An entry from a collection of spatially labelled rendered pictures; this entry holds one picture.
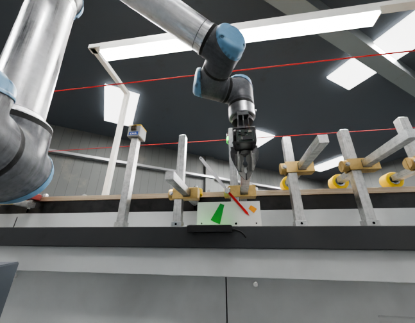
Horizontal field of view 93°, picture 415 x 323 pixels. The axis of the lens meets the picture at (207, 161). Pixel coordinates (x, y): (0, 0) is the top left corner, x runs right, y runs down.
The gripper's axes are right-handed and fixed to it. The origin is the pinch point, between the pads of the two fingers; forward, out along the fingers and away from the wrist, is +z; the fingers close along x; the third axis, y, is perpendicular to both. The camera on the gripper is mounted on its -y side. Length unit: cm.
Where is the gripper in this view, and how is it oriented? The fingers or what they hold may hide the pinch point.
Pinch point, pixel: (245, 177)
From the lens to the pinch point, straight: 62.8
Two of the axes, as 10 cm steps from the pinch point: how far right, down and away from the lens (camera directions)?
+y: -1.5, -4.0, -9.0
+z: -0.1, 9.1, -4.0
